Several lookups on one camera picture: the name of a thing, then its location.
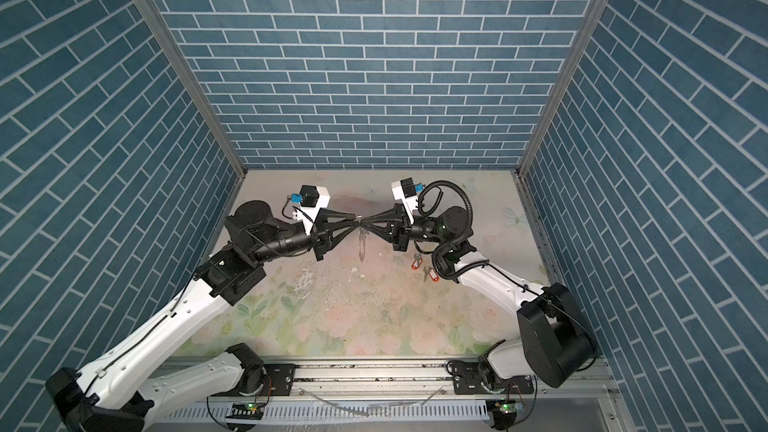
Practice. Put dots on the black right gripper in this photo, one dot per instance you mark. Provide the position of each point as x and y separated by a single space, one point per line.
399 237

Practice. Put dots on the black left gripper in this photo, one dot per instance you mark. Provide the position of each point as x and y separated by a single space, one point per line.
320 234

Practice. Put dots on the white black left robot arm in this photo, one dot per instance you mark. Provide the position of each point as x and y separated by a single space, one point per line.
118 391

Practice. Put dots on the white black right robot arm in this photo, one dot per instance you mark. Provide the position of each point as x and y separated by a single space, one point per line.
554 340

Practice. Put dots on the key with red tag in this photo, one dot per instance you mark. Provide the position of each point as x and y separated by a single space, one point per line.
417 262

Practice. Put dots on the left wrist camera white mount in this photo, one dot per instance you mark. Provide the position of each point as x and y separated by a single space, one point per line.
307 204

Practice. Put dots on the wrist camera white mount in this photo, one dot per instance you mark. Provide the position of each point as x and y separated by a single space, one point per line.
307 204
407 192

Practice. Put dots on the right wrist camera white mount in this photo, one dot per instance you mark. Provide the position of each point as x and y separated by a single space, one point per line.
407 192

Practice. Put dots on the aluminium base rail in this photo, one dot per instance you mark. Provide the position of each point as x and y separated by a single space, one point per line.
407 378

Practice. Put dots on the white slotted cable duct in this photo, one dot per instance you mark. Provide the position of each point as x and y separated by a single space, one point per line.
315 412

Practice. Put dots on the aluminium corner post left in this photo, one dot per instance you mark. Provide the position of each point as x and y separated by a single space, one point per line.
160 31

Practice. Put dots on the aluminium corner post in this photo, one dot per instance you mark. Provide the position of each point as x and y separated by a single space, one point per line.
160 31
588 25

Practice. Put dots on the aluminium corner post right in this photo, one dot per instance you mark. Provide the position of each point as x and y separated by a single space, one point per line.
588 25

